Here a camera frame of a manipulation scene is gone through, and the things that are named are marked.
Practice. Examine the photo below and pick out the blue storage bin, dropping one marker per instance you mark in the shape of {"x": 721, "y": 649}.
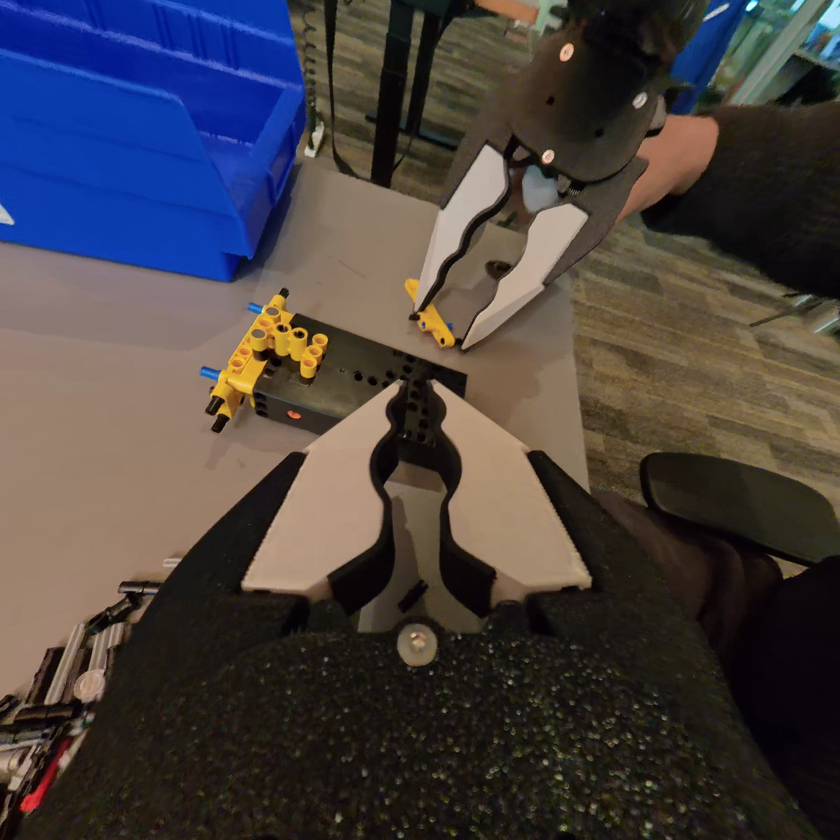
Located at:
{"x": 131, "y": 131}

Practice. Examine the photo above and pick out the black chair armrest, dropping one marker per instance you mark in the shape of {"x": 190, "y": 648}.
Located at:
{"x": 735, "y": 499}

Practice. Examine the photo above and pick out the round black desk grommet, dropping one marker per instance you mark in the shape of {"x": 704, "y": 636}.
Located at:
{"x": 497, "y": 268}

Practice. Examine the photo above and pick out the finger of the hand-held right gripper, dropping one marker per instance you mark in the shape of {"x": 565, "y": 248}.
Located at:
{"x": 459, "y": 210}
{"x": 538, "y": 262}

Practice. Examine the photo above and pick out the yellow and black brick assembly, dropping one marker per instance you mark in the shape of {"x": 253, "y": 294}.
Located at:
{"x": 328, "y": 387}

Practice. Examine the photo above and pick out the person's leg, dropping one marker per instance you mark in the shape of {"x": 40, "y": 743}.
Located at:
{"x": 689, "y": 571}

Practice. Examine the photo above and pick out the pile of small building parts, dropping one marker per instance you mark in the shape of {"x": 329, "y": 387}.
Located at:
{"x": 59, "y": 676}

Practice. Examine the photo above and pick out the black legged wooden desk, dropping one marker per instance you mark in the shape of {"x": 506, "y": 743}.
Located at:
{"x": 394, "y": 98}

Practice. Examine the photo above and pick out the person's right hand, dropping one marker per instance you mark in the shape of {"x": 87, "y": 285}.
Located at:
{"x": 676, "y": 164}

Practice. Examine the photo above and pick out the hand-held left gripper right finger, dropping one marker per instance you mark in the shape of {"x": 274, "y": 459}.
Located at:
{"x": 512, "y": 525}

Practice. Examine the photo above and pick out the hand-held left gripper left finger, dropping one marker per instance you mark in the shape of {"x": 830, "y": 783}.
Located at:
{"x": 315, "y": 525}

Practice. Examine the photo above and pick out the yellow perforated beam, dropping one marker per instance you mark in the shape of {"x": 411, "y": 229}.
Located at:
{"x": 436, "y": 328}

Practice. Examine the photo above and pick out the small black connector pin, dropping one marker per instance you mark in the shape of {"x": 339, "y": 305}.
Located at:
{"x": 412, "y": 595}

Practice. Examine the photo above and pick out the person's right forearm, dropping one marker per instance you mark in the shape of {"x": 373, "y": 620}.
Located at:
{"x": 774, "y": 197}

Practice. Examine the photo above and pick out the blue striped jacket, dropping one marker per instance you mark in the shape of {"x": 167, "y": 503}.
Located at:
{"x": 702, "y": 59}

